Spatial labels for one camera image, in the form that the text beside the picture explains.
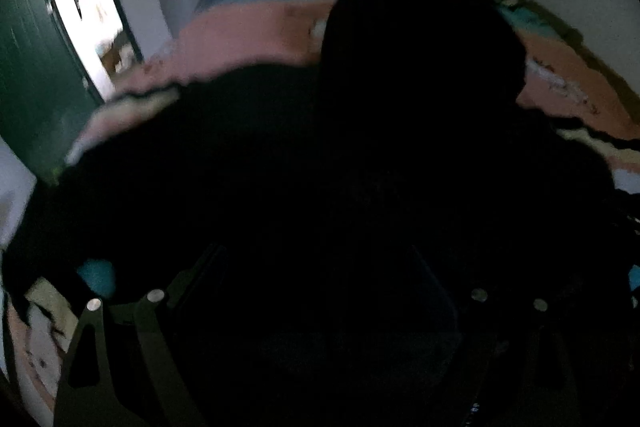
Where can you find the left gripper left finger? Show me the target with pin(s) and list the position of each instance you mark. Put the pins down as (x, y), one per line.
(128, 365)

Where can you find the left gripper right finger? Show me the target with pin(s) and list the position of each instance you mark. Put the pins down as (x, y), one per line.
(518, 356)

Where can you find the large black hooded garment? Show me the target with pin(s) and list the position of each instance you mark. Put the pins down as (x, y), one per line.
(350, 206)

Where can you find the green door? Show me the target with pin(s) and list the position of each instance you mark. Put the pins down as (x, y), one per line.
(46, 97)

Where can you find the pink Hello Kitty bed sheet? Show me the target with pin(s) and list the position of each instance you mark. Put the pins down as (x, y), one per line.
(240, 36)

